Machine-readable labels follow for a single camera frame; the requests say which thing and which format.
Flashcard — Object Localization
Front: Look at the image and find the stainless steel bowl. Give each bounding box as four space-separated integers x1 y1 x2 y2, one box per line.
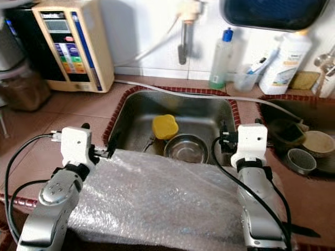
163 134 210 164

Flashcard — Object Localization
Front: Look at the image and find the large stainless steel sink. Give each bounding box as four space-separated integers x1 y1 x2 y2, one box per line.
102 85 244 168

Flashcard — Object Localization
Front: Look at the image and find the clear plastic cup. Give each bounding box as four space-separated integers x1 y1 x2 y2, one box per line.
233 64 260 93

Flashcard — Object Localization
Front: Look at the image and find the small sink with dishes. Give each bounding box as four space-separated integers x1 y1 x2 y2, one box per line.
256 94 335 181

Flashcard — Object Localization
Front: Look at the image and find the green plastic container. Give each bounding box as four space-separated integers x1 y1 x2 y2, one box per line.
271 118 307 148

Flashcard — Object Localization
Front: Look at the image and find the clear bubble wrap sheet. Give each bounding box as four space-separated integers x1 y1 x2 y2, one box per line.
68 149 286 246

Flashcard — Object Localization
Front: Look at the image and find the clear bottle with blue cap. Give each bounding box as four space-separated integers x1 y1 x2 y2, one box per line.
208 28 235 89

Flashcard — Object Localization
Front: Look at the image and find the jar of brown powder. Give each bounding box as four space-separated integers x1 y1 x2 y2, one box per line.
0 63 53 111

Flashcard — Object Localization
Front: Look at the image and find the grey ceramic bowl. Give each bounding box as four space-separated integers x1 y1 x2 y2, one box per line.
286 148 318 175

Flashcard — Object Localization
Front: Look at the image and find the beige water ionizer machine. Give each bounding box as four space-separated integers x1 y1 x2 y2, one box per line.
5 0 115 93

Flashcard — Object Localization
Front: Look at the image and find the white blue toothbrush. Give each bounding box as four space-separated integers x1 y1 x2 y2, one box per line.
249 50 281 74

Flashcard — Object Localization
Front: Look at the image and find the white detergent bottle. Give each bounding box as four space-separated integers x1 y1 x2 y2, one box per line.
259 30 315 95

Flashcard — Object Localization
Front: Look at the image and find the beige ceramic bowl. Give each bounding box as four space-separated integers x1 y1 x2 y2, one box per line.
302 130 335 158

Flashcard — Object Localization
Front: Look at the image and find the yellow sponge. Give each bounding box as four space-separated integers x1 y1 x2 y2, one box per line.
289 72 321 90

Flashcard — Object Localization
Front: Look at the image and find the white grey appliance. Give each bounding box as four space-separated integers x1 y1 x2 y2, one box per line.
0 26 27 71

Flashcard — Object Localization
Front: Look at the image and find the metal ladle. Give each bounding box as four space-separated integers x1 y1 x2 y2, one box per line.
313 44 335 97

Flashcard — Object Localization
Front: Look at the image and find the black tray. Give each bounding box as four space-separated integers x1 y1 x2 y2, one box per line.
220 0 329 32

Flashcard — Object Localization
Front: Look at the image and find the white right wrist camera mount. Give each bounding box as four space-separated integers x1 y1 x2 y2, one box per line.
233 123 269 169

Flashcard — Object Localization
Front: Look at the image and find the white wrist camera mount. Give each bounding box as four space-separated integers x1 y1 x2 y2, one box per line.
233 123 269 169
60 127 95 168

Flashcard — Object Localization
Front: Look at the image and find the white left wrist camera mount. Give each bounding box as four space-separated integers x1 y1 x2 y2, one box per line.
60 127 95 168

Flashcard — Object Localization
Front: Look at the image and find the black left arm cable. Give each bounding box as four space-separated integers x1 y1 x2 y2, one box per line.
4 131 63 244
8 179 53 244

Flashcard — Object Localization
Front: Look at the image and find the grey counter hose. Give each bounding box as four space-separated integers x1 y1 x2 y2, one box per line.
114 78 309 123

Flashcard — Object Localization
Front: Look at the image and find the white faucet hose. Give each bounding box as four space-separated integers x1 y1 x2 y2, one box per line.
133 16 189 61

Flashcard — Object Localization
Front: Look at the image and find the beige wall faucet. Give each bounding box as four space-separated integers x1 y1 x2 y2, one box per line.
177 0 215 66

